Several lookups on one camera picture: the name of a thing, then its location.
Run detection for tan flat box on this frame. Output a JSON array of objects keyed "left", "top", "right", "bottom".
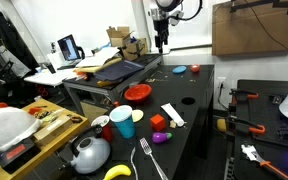
[{"left": 32, "top": 114, "right": 74, "bottom": 146}]

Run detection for purple toy eggplant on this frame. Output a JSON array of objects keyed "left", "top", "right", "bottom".
[{"left": 151, "top": 131, "right": 174, "bottom": 145}]

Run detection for white desk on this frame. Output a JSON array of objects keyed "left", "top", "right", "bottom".
[{"left": 23, "top": 65, "right": 80, "bottom": 89}]

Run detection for open laptop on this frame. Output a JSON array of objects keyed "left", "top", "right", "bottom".
[{"left": 56, "top": 33, "right": 86, "bottom": 64}]

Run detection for red block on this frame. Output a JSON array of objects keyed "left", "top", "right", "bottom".
[{"left": 149, "top": 113, "right": 167, "bottom": 132}]

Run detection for metal frame side table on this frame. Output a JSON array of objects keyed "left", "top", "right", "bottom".
[{"left": 62, "top": 53, "right": 164, "bottom": 116}]

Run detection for blue plate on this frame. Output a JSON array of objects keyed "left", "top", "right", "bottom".
[{"left": 171, "top": 65, "right": 188, "bottom": 75}]

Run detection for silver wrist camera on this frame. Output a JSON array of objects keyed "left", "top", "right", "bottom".
[{"left": 149, "top": 7, "right": 161, "bottom": 22}]

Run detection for orange handled clamp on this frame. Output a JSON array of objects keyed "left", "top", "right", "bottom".
[
  {"left": 228, "top": 116, "right": 267, "bottom": 136},
  {"left": 229, "top": 88, "right": 260, "bottom": 101}
]

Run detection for red mug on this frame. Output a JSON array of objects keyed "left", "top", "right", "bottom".
[{"left": 90, "top": 114, "right": 115, "bottom": 143}]

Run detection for white wall outlet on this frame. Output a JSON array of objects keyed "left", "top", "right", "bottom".
[{"left": 216, "top": 76, "right": 227, "bottom": 90}]

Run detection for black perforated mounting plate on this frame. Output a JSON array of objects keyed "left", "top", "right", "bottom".
[{"left": 232, "top": 79, "right": 288, "bottom": 180}]

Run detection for orange handled wrench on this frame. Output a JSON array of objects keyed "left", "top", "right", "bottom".
[{"left": 240, "top": 142, "right": 288, "bottom": 180}]

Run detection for silver fork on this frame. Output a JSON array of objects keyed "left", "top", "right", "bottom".
[{"left": 139, "top": 137, "right": 169, "bottom": 180}]

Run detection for large cardboard sheet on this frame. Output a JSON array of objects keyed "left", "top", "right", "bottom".
[{"left": 211, "top": 0, "right": 288, "bottom": 57}]

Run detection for taped cardboard box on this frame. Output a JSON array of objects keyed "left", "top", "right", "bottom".
[{"left": 121, "top": 37, "right": 150, "bottom": 62}]

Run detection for red bowl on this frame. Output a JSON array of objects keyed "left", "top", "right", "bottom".
[{"left": 123, "top": 83, "right": 153, "bottom": 103}]

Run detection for grey kettle black handle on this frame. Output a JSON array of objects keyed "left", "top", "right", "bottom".
[{"left": 58, "top": 124, "right": 112, "bottom": 176}]

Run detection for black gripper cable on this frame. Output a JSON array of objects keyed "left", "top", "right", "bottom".
[{"left": 175, "top": 0, "right": 204, "bottom": 22}]

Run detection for yellow toy banana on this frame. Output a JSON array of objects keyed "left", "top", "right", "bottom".
[{"left": 102, "top": 163, "right": 132, "bottom": 180}]

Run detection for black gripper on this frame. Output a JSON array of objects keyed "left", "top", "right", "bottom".
[{"left": 152, "top": 18, "right": 170, "bottom": 54}]

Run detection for yellow sponge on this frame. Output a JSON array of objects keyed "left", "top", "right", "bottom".
[{"left": 216, "top": 118, "right": 228, "bottom": 134}]

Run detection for white papers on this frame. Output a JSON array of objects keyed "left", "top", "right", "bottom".
[{"left": 75, "top": 46, "right": 122, "bottom": 70}]

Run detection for black hanging jacket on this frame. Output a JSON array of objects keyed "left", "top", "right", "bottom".
[{"left": 0, "top": 0, "right": 40, "bottom": 78}]

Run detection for open cardboard box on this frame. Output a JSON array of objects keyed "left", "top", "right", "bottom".
[{"left": 105, "top": 25, "right": 135, "bottom": 48}]

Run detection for wooden table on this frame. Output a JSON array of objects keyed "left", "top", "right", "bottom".
[{"left": 0, "top": 98, "right": 91, "bottom": 180}]

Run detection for silver spoon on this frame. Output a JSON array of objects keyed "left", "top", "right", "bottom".
[{"left": 129, "top": 146, "right": 139, "bottom": 180}]

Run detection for blue plastic cup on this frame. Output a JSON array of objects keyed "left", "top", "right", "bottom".
[{"left": 108, "top": 104, "right": 137, "bottom": 140}]

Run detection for small red cup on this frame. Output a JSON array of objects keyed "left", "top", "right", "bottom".
[{"left": 189, "top": 63, "right": 201, "bottom": 74}]

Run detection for black scale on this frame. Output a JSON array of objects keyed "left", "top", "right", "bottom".
[{"left": 0, "top": 137, "right": 42, "bottom": 175}]

